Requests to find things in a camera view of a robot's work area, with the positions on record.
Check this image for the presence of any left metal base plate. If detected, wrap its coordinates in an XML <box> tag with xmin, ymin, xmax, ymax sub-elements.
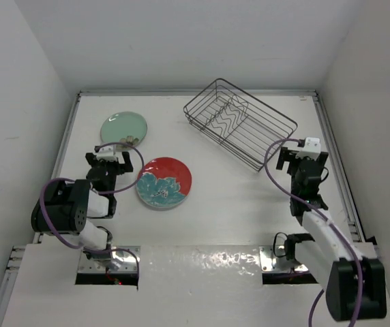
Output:
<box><xmin>77</xmin><ymin>246</ymin><xmax>140</xmax><ymax>274</ymax></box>

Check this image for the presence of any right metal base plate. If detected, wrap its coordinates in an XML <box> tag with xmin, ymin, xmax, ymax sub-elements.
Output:
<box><xmin>259</xmin><ymin>245</ymin><xmax>308</xmax><ymax>274</ymax></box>

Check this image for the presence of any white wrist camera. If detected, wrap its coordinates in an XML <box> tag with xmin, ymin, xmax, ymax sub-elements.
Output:
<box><xmin>95</xmin><ymin>145</ymin><xmax>117</xmax><ymax>161</ymax></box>
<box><xmin>296</xmin><ymin>137</ymin><xmax>321</xmax><ymax>161</ymax></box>

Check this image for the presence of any black wire dish rack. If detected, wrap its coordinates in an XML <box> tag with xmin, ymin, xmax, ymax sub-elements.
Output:
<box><xmin>183</xmin><ymin>78</ymin><xmax>298</xmax><ymax>172</ymax></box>

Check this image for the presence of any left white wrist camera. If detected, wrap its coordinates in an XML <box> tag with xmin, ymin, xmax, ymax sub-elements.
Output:
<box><xmin>95</xmin><ymin>145</ymin><xmax>117</xmax><ymax>161</ymax></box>

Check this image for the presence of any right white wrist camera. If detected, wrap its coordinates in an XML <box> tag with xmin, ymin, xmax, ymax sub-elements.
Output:
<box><xmin>296</xmin><ymin>137</ymin><xmax>321</xmax><ymax>161</ymax></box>

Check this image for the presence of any green floral plate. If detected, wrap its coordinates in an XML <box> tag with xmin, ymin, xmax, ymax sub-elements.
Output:
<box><xmin>100</xmin><ymin>111</ymin><xmax>147</xmax><ymax>146</ymax></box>

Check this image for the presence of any metal base plate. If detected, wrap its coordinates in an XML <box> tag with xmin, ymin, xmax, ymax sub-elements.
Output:
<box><xmin>259</xmin><ymin>245</ymin><xmax>308</xmax><ymax>274</ymax></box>
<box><xmin>77</xmin><ymin>246</ymin><xmax>140</xmax><ymax>274</ymax></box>

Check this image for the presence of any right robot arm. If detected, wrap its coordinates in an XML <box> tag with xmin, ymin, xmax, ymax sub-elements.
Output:
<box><xmin>276</xmin><ymin>139</ymin><xmax>387</xmax><ymax>326</ymax></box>

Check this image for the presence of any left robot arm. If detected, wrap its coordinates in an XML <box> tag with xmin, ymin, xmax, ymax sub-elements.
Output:
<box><xmin>31</xmin><ymin>146</ymin><xmax>133</xmax><ymax>262</ymax></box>

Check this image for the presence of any red blue floral plate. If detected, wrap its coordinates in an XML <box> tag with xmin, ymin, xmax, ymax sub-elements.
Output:
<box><xmin>136</xmin><ymin>157</ymin><xmax>192</xmax><ymax>210</ymax></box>

